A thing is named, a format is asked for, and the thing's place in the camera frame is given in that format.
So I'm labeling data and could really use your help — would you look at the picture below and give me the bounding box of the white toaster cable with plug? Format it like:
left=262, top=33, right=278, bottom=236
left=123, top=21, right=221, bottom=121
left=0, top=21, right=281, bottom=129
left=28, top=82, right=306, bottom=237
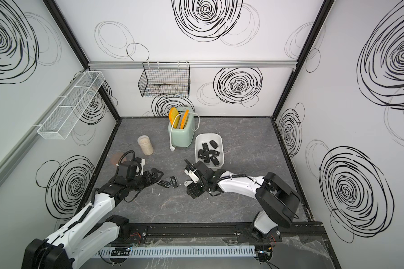
left=169, top=112, right=201, bottom=152

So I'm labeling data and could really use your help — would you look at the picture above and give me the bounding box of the black Porsche key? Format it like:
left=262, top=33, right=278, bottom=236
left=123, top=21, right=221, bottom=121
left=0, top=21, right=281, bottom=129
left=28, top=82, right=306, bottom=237
left=157, top=180, right=171, bottom=188

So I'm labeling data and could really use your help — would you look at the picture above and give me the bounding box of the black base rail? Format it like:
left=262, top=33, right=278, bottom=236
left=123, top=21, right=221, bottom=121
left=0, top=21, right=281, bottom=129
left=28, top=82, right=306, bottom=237
left=125, top=221, right=326, bottom=243

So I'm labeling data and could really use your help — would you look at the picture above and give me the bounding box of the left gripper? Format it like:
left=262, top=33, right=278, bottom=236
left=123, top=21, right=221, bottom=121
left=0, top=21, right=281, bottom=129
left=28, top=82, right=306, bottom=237
left=128, top=167, right=164, bottom=192

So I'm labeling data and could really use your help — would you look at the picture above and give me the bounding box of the yellow toast slice left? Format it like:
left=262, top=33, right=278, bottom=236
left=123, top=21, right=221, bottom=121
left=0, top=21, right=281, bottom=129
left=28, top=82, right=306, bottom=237
left=168, top=107, right=180, bottom=128

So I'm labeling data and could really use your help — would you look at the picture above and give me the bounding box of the black silver key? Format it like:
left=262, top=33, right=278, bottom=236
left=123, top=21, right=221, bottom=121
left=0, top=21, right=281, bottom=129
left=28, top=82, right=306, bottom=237
left=203, top=153, right=210, bottom=163

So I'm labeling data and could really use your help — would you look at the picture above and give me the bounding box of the beige textured cup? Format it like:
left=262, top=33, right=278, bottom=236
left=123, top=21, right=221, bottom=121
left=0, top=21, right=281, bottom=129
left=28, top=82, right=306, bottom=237
left=138, top=135, right=154, bottom=156

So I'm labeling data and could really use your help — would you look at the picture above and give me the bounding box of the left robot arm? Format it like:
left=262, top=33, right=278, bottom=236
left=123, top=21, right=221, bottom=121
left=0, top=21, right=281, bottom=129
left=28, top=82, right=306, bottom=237
left=21, top=150, right=164, bottom=269

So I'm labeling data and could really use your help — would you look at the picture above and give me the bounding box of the white mesh wall shelf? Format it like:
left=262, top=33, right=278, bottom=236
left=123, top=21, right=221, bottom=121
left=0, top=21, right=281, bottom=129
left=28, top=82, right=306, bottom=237
left=37, top=71, right=105, bottom=140

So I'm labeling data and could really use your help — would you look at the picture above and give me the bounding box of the grey slotted cable duct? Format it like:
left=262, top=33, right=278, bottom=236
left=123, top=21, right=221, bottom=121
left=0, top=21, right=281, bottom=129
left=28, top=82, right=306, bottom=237
left=93, top=245, right=257, bottom=259

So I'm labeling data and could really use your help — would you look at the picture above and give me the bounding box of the green toaster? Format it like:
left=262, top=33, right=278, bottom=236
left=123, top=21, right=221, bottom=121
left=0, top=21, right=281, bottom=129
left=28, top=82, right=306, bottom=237
left=168, top=106, right=195, bottom=151

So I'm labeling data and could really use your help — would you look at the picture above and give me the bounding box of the orange toast slice right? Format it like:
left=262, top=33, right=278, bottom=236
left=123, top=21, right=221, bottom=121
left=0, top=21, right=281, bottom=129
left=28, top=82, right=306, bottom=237
left=180, top=110, right=189, bottom=129

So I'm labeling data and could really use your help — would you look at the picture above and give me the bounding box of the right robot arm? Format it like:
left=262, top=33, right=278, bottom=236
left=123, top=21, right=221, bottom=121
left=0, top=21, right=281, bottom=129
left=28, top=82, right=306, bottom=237
left=185, top=159, right=301, bottom=235

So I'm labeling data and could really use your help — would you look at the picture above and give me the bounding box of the black VW key bottom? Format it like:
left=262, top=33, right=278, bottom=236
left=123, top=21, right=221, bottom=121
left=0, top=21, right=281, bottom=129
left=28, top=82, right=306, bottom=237
left=209, top=150, right=220, bottom=156

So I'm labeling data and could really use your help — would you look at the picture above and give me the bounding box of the white storage box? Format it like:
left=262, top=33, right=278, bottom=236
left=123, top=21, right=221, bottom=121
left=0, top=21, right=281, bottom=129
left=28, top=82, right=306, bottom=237
left=195, top=133, right=224, bottom=170

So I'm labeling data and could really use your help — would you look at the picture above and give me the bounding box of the black wire basket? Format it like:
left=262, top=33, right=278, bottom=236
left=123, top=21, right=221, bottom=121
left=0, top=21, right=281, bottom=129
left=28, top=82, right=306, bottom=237
left=138, top=61, right=191, bottom=98

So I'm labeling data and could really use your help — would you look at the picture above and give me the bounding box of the black key with buttons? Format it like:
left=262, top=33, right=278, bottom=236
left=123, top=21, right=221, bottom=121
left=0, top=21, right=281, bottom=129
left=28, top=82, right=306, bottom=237
left=209, top=140, right=219, bottom=149

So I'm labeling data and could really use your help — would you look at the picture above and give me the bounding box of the white key tag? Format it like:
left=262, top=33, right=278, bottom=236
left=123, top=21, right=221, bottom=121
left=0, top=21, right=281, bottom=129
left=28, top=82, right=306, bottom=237
left=184, top=180, right=193, bottom=187

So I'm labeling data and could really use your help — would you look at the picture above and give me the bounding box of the black chrome Bentley key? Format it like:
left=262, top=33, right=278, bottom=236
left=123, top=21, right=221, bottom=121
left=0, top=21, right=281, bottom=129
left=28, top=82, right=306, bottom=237
left=170, top=176, right=179, bottom=188

